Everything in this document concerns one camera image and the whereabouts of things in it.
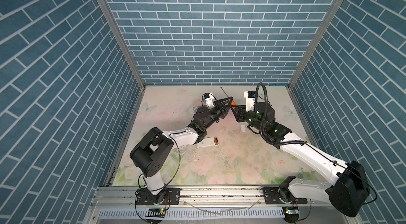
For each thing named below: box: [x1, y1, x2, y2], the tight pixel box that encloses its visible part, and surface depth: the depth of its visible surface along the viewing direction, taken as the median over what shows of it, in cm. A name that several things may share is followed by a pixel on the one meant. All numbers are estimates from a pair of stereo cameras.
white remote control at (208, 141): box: [195, 136, 220, 149], surface depth 92 cm
